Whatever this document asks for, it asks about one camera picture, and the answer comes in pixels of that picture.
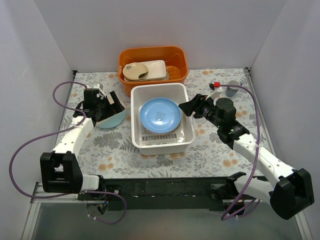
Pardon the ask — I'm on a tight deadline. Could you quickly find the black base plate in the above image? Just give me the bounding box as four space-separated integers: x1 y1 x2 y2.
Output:
77 177 257 211

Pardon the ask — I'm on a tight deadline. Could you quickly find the orange plastic bin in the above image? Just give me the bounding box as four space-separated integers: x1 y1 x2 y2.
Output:
117 46 189 96

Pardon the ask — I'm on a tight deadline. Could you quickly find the aluminium rail frame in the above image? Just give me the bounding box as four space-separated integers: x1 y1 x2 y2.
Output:
19 66 313 240

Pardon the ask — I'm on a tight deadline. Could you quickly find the light blue plate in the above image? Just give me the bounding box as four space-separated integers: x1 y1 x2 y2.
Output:
95 110 127 129

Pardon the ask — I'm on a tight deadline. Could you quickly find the pink plate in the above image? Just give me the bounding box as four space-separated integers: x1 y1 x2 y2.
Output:
143 127 179 135

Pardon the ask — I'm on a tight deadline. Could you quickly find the cream rectangular tray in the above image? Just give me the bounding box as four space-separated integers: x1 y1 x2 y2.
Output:
124 60 167 82

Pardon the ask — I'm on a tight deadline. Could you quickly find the cream round floral dish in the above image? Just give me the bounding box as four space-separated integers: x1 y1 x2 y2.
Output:
122 62 149 81

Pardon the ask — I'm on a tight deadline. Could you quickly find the floral table mat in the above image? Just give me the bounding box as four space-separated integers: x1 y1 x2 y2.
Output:
77 68 273 179

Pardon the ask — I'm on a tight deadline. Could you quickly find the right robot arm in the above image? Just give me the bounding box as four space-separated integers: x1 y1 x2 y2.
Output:
179 94 315 220

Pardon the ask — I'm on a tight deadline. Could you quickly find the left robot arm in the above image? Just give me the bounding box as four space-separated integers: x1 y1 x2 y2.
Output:
40 87 126 200

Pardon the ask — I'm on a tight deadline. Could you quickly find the grey ceramic cup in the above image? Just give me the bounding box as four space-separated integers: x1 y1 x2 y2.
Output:
225 80 242 98

